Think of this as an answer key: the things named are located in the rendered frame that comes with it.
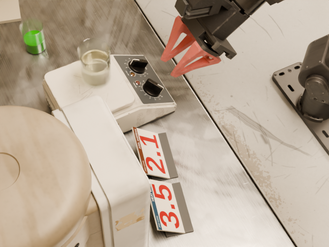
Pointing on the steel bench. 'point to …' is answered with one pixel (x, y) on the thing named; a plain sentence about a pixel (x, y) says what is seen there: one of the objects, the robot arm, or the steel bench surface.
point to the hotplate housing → (142, 117)
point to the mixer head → (70, 179)
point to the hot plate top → (69, 83)
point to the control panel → (166, 98)
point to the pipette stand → (9, 11)
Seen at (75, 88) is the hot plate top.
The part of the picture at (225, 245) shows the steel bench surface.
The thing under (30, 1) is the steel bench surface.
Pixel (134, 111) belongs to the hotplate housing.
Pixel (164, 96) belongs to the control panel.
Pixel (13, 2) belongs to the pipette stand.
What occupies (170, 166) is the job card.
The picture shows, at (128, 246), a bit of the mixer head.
